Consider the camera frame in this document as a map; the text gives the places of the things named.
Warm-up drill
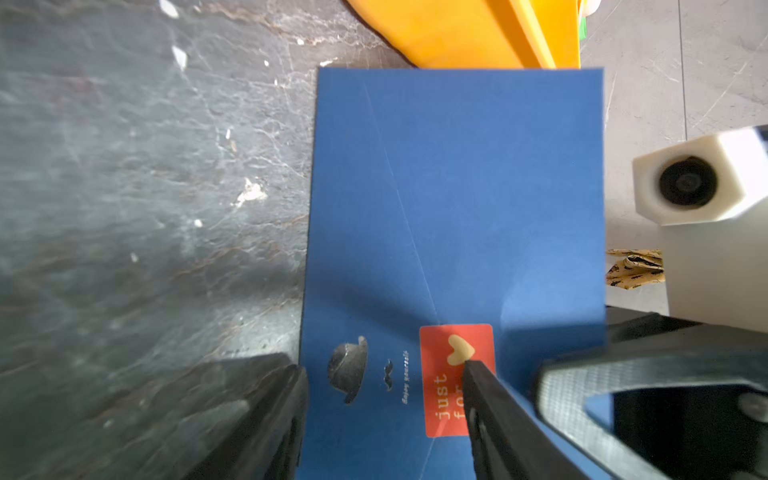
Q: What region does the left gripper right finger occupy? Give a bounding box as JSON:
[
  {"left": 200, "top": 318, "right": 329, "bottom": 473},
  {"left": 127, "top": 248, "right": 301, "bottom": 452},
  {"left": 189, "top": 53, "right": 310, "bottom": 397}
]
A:
[{"left": 462, "top": 360, "right": 586, "bottom": 480}]

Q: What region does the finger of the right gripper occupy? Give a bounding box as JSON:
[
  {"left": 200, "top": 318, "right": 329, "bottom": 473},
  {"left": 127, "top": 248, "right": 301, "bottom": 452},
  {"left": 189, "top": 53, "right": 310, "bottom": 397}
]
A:
[{"left": 534, "top": 324, "right": 767, "bottom": 479}]

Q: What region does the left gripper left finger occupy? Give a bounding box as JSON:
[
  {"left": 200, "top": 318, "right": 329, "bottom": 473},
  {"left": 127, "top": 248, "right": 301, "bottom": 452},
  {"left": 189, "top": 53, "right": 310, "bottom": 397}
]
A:
[{"left": 185, "top": 353, "right": 309, "bottom": 479}]

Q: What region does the blue envelope red sticker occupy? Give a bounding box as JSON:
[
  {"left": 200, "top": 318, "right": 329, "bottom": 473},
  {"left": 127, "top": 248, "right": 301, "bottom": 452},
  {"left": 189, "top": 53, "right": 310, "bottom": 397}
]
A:
[{"left": 297, "top": 68, "right": 606, "bottom": 479}]

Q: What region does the yellow plastic storage box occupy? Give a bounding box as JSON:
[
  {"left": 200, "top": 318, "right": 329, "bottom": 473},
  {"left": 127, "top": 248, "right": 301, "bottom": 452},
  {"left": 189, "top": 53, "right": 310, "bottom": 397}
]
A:
[{"left": 348, "top": 0, "right": 600, "bottom": 69}]

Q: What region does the yellow black patterned cloth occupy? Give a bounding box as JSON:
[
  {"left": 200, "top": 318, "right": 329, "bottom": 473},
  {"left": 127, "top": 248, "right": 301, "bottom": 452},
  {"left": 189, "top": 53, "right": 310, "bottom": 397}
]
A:
[{"left": 605, "top": 249, "right": 666, "bottom": 290}]

